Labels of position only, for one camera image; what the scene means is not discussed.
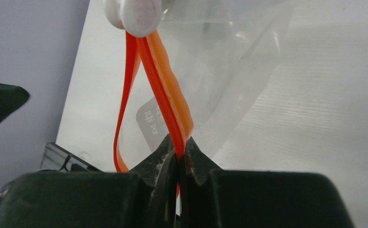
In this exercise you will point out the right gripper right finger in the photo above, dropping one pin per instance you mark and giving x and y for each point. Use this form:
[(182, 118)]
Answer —
[(212, 197)]

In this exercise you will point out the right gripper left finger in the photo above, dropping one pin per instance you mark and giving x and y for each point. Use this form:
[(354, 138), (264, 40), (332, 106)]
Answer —
[(144, 197)]

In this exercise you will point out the clear zip bag orange zipper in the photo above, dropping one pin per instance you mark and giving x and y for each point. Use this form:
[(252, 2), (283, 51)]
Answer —
[(192, 69)]

